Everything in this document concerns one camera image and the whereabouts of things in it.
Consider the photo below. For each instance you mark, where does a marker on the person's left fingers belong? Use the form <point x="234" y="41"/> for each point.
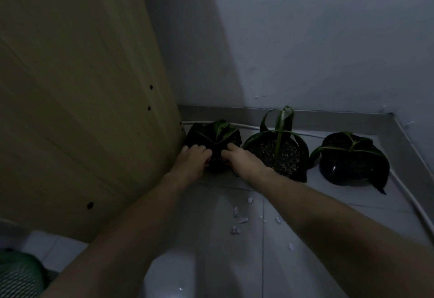
<point x="203" y="156"/>

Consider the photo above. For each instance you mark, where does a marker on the potted plant with upright leaves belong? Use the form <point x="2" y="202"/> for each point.
<point x="282" y="158"/>

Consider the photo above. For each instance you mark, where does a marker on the light wooden cabinet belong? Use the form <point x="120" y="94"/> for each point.
<point x="78" y="97"/>

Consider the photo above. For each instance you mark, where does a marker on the white rounded object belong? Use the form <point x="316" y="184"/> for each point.
<point x="169" y="277"/>

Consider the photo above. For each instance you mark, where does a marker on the scattered white paper scraps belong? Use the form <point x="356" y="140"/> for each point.
<point x="242" y="220"/>

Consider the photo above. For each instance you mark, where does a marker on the person's right hand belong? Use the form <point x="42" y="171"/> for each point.
<point x="246" y="165"/>

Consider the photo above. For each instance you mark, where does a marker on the small dark-leaf potted plant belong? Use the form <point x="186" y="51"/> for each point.
<point x="217" y="132"/>

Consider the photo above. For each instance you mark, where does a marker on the broad drooping-leaf potted plant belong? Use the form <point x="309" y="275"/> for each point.
<point x="346" y="169"/>

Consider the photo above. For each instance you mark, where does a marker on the person's right forearm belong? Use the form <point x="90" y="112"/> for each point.
<point x="339" y="236"/>

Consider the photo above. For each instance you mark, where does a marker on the person's left forearm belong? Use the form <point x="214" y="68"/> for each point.
<point x="129" y="236"/>

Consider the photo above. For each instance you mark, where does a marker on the person's right fingers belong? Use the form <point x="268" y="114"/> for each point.
<point x="230" y="154"/>

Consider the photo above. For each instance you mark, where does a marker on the green mesh basket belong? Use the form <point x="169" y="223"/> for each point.
<point x="18" y="277"/>

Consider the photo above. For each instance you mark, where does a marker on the person's left hand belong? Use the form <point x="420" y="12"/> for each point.
<point x="190" y="163"/>

